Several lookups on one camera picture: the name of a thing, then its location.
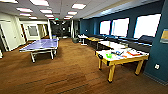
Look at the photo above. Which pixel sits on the white round table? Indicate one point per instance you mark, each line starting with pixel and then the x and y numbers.
pixel 82 36

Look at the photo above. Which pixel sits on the small yellow table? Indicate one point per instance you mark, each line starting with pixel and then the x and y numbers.
pixel 93 40

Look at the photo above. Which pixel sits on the green bowl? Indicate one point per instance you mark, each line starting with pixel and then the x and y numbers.
pixel 109 55

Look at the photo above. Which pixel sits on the white top low table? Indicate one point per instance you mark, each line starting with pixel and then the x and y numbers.
pixel 111 44

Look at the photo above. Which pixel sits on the bright window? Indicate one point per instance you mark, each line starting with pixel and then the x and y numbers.
pixel 147 26
pixel 105 28
pixel 120 27

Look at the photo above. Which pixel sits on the blue ping pong table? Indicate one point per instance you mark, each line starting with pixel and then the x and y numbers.
pixel 41 45

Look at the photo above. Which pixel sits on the orange red board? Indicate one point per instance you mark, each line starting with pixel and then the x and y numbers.
pixel 134 52

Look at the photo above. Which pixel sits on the dark sofa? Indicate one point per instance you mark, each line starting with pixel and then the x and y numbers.
pixel 143 43

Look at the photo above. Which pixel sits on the white wall outlet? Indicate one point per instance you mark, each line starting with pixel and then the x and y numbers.
pixel 156 66

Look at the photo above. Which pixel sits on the framed wall picture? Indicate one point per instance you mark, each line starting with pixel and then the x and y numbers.
pixel 164 36

